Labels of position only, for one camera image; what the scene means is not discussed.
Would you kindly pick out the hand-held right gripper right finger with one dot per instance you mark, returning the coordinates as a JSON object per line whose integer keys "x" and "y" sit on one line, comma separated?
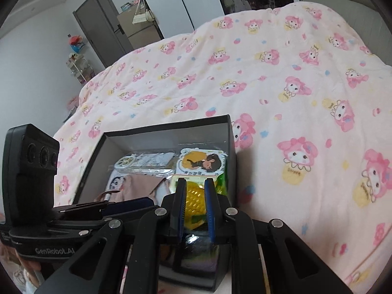
{"x": 210, "y": 208}

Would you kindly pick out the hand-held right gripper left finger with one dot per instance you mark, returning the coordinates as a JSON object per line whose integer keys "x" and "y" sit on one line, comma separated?
{"x": 177, "y": 208}

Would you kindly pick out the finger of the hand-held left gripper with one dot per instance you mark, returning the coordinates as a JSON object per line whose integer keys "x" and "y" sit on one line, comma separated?
{"x": 128, "y": 205}
{"x": 82, "y": 208}

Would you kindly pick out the yellow pineapple candy packet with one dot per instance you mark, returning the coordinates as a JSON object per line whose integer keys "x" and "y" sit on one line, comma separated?
{"x": 196, "y": 199}

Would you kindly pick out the beige cloth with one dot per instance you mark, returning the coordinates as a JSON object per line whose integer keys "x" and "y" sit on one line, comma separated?
{"x": 137, "y": 186}

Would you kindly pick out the white label card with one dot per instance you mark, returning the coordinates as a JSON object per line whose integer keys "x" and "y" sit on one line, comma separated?
{"x": 116, "y": 183}

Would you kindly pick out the green cartoon snack packet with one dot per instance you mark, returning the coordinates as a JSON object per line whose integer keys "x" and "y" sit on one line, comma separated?
{"x": 202, "y": 162}

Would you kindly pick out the white phone case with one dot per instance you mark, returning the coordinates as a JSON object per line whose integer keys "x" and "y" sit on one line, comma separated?
{"x": 147, "y": 160}

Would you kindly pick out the black cardboard box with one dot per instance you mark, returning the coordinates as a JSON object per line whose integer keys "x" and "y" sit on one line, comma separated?
{"x": 137, "y": 144}

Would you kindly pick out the white pink-print fleece clothing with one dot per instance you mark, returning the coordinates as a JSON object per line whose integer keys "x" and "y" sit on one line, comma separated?
{"x": 26, "y": 275}

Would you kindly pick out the pink cartoon printed blanket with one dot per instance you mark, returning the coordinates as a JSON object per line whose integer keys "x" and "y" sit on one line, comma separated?
{"x": 275, "y": 128}

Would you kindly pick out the red and blue toy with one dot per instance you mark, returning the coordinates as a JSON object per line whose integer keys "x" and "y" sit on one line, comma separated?
{"x": 75, "y": 43}

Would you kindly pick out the grey door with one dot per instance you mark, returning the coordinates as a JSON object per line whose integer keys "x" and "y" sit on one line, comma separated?
{"x": 98, "y": 27}

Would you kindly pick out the beige cabinet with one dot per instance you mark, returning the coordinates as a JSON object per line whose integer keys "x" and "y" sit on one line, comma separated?
{"x": 141, "y": 33}

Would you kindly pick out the white handbag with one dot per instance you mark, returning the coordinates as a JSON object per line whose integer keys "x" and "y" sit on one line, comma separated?
{"x": 142, "y": 17}

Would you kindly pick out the white wardrobe doors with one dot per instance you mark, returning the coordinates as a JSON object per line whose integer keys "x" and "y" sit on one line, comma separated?
{"x": 190, "y": 0}

